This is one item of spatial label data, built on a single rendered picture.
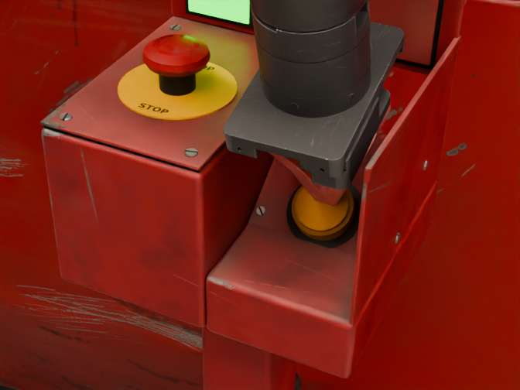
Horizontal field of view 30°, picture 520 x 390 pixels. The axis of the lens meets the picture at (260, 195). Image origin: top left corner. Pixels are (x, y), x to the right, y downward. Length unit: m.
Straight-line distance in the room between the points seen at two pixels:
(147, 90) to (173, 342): 0.53
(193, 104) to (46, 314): 0.60
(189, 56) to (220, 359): 0.23
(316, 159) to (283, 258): 0.12
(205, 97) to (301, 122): 0.10
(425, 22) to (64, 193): 0.24
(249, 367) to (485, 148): 0.28
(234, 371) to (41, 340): 0.53
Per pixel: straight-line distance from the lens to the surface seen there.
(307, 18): 0.45
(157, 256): 0.57
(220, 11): 0.66
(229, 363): 0.69
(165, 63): 0.56
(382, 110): 0.52
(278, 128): 0.49
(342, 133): 0.48
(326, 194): 0.57
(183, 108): 0.57
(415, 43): 0.61
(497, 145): 0.82
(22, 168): 1.01
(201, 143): 0.54
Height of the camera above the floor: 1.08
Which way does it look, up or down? 36 degrees down
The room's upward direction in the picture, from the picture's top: 1 degrees clockwise
